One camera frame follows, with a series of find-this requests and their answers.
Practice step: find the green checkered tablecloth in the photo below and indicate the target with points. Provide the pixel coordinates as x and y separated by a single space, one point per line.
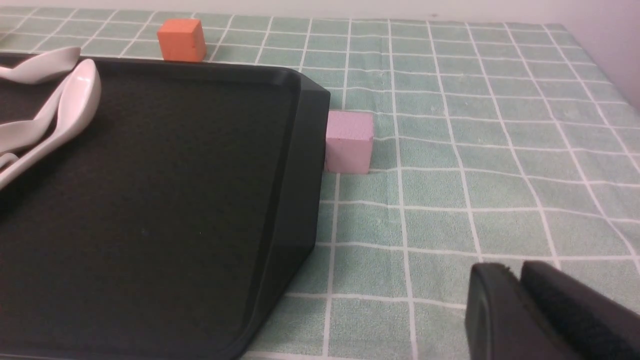
494 142

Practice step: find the pink foam cube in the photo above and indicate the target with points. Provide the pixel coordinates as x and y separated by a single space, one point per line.
349 142

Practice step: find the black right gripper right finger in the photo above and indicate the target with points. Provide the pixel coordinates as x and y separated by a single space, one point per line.
593 325

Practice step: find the white ceramic spoon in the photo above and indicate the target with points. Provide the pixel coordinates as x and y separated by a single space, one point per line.
6 160
43 67
16 135
76 109

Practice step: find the orange foam cube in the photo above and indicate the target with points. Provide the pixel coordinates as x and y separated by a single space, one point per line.
182 40

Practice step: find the black plastic tray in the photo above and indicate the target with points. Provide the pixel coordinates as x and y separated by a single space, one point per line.
172 225

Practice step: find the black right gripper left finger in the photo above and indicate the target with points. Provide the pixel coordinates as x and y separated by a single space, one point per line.
502 321

